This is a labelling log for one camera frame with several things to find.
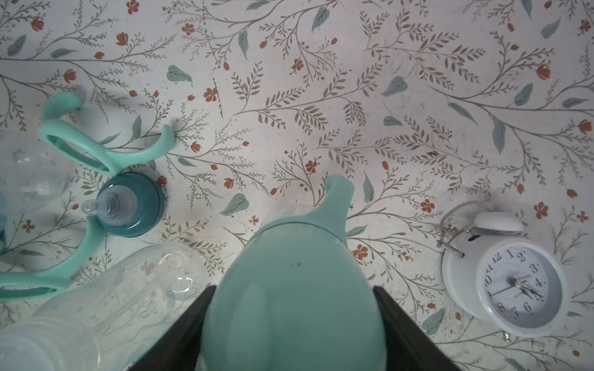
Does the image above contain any white alarm clock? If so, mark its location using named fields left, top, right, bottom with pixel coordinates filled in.
left=437, top=201, right=569, bottom=339

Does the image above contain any mint bottle handle ring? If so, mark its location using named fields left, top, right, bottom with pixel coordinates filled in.
left=250, top=173, right=356, bottom=244

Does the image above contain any clear baby bottle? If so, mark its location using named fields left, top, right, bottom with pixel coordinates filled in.
left=1, top=243, right=208, bottom=370
left=1, top=131, right=71, bottom=216

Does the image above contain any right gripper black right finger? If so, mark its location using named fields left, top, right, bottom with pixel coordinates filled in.
left=373, top=286, right=459, bottom=371

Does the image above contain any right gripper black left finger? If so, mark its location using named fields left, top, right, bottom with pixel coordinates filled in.
left=130, top=285, right=217, bottom=371

